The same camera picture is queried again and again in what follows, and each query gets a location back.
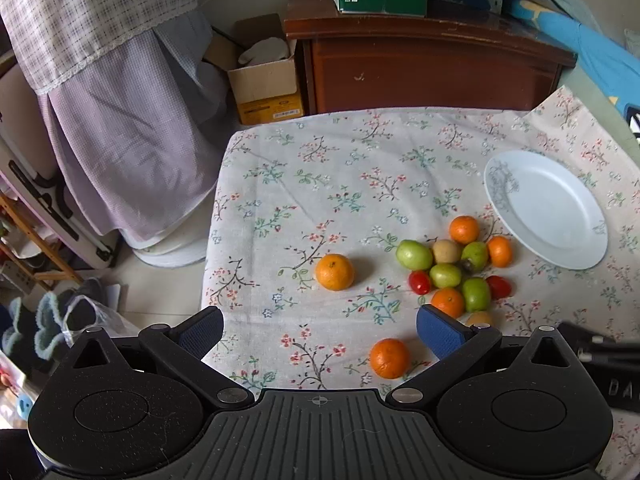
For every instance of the tan kiwi in pile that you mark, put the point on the tan kiwi in pile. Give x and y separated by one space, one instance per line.
446 252

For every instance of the white ceramic plate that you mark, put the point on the white ceramic plate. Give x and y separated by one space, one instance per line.
547 209

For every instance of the purple checked cloth cover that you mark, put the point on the purple checked cloth cover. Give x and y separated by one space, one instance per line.
134 113

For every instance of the blue fabric item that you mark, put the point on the blue fabric item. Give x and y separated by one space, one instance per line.
606 76

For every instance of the red cherry tomato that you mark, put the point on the red cherry tomato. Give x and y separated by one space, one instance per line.
499 287
420 282

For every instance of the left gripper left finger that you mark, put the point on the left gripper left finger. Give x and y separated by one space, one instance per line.
179 351

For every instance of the lone orange tangerine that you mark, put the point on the lone orange tangerine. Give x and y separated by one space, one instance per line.
335 272

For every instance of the wooden shelf rack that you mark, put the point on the wooden shelf rack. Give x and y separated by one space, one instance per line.
63 271

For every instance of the grey fuzzy slippers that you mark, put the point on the grey fuzzy slippers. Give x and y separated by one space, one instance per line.
34 339

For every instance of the floral tablecloth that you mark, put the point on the floral tablecloth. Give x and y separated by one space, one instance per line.
357 184

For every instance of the open brown cardboard box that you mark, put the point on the open brown cardboard box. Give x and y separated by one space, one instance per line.
260 65

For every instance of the dark wooden cabinet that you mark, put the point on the dark wooden cabinet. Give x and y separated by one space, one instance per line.
453 57

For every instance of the large green fruit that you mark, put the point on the large green fruit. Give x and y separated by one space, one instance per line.
414 255

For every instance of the clear plastic bag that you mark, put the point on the clear plastic bag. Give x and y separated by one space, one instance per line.
84 313

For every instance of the brown kiwi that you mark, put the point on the brown kiwi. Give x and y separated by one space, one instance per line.
480 317

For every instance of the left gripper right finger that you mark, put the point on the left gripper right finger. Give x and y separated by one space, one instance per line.
458 348

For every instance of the green fruit with stem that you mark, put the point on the green fruit with stem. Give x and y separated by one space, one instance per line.
474 257

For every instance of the small green fruit centre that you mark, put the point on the small green fruit centre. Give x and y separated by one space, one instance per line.
445 275

